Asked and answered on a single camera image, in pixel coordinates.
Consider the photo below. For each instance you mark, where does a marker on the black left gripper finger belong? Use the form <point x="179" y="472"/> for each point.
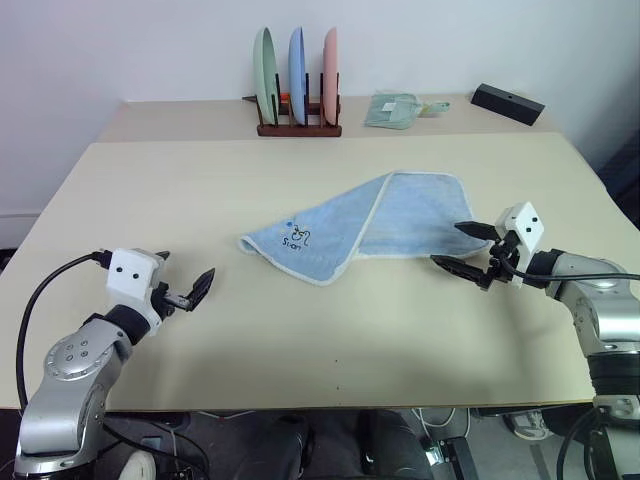
<point x="202" y="287"/>
<point x="163" y="255"/>

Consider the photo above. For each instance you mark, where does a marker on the silver metal bracket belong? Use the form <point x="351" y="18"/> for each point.
<point x="436" y="456"/>

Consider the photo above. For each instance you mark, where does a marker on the grey sneaker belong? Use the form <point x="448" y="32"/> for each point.
<point x="527" y="425"/>

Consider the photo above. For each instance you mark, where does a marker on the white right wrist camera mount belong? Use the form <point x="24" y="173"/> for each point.
<point x="527" y="225"/>

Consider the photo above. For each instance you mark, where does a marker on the folded green cloth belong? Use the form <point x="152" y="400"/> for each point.
<point x="392" y="110"/>

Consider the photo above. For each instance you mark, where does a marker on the small green packet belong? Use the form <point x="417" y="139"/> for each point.
<point x="436" y="107"/>

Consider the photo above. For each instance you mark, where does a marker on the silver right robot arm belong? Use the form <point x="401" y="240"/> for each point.
<point x="600" y="310"/>

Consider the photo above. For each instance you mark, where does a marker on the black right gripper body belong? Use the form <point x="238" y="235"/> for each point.
<point x="502" y="250"/>

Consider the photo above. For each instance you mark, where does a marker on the green plate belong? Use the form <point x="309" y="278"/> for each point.
<point x="265" y="75"/>

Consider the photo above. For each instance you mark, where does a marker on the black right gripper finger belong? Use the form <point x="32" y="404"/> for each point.
<point x="462" y="267"/>
<point x="480" y="231"/>

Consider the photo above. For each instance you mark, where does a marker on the black rectangular box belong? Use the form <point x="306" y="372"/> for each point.
<point x="507" y="102"/>

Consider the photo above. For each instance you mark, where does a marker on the pink plate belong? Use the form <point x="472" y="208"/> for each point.
<point x="331" y="75"/>

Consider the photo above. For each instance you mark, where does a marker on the dark wooden plate rack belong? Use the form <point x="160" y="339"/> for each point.
<point x="300" y="130"/>

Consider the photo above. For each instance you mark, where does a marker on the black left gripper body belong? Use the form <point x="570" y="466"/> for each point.
<point x="170" y="301"/>

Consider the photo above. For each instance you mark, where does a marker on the light blue towel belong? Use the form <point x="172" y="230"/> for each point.
<point x="400" y="215"/>

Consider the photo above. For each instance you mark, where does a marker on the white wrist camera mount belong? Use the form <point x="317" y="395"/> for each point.
<point x="131" y="280"/>
<point x="527" y="225"/>

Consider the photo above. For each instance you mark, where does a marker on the white shoe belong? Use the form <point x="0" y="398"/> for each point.
<point x="140" y="465"/>

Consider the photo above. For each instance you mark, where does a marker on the blue plate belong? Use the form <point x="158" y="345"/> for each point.
<point x="298" y="75"/>

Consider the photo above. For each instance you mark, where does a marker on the dark rounded shape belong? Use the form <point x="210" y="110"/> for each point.
<point x="392" y="445"/>
<point x="295" y="445"/>

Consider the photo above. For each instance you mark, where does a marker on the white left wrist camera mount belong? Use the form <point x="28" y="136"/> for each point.
<point x="131" y="280"/>

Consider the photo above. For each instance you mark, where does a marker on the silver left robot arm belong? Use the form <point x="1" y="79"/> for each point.
<point x="65" y="395"/>

